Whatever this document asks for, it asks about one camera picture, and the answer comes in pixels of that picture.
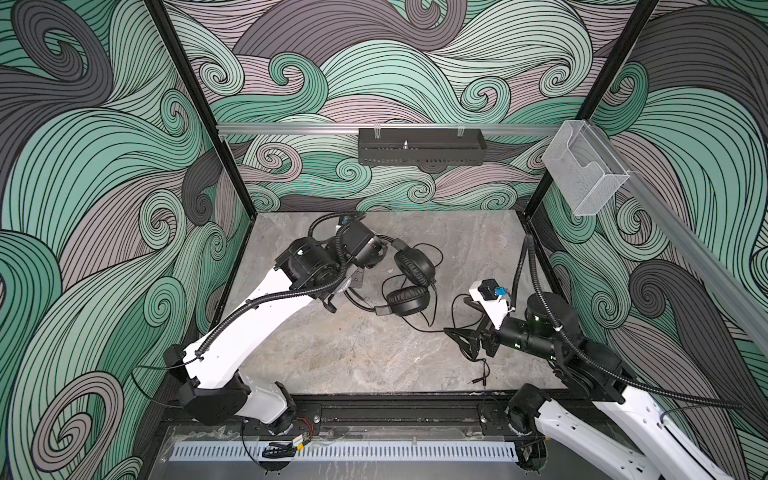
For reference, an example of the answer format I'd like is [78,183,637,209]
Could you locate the black blue headphones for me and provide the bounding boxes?
[344,236,436,318]

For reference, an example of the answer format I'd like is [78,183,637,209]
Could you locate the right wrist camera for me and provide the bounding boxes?
[468,279,516,329]

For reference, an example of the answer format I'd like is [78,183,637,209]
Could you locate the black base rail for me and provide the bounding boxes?
[161,392,637,436]

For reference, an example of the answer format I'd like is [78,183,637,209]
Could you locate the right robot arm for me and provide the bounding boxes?
[444,237,737,479]

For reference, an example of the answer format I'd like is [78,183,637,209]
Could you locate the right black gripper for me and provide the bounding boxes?
[447,293,568,366]

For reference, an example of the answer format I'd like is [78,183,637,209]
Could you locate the white slotted cable duct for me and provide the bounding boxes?
[169,440,518,463]

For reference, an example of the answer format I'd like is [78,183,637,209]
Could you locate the black headphone cable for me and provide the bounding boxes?
[380,242,493,386]

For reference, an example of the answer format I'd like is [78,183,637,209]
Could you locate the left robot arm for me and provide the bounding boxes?
[164,212,385,433]

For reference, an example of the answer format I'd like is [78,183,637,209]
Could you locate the clear plastic wall bin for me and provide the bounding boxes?
[542,120,629,217]

